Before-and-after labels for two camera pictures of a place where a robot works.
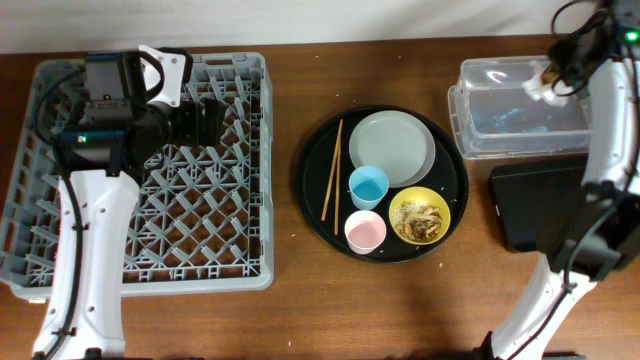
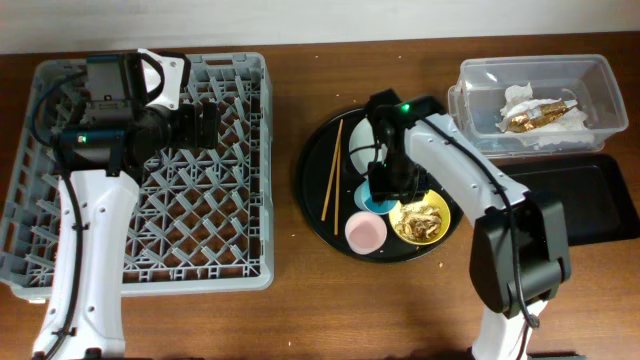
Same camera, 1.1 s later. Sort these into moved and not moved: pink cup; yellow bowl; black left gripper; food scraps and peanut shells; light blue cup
Moved: light blue cup
Not moved: yellow bowl; black left gripper; food scraps and peanut shells; pink cup
